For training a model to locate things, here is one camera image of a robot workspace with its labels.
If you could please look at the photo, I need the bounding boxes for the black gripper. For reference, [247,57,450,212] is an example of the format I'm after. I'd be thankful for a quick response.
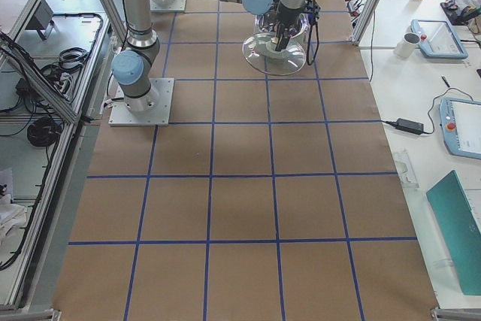
[271,3,301,52]

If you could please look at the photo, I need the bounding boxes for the glass pot lid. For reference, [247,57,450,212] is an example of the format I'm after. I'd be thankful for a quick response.
[242,32,307,76]

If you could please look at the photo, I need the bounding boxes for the white mug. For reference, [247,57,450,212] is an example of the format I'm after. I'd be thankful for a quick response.
[393,32,420,59]

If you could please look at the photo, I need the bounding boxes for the black power adapter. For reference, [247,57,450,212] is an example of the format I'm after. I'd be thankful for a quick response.
[395,118,424,135]

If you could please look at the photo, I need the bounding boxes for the blue teach pendant far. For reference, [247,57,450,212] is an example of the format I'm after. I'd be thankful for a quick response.
[410,19,468,59]

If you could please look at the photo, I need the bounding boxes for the blue teach pendant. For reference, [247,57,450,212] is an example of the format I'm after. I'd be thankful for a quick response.
[439,97,480,159]
[410,19,468,59]

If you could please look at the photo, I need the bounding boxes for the black pen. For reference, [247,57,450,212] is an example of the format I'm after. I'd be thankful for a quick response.
[441,75,450,88]

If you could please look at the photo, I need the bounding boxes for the clear acrylic stand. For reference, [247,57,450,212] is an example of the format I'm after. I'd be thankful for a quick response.
[392,150,419,189]

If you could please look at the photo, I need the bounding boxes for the blue teach pendant near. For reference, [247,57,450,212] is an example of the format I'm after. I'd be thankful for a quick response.
[439,97,480,159]

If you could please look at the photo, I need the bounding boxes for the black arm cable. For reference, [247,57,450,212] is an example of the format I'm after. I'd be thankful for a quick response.
[277,0,322,66]

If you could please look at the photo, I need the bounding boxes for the aluminium frame post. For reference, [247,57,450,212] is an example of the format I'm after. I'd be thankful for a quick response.
[351,0,395,47]

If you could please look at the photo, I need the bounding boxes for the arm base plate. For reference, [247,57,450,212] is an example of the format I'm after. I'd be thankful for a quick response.
[108,78,174,126]
[150,0,186,13]

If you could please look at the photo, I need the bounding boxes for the coiled black cables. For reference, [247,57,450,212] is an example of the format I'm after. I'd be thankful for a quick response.
[26,116,63,148]

